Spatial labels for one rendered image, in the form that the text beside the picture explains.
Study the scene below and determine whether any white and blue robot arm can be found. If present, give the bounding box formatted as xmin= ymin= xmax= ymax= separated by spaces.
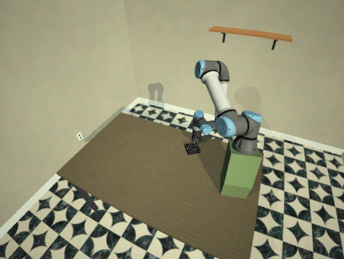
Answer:
xmin=193 ymin=60 xmax=262 ymax=155

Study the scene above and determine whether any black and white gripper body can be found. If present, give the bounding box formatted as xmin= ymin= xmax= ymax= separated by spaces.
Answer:
xmin=192 ymin=125 xmax=202 ymax=142

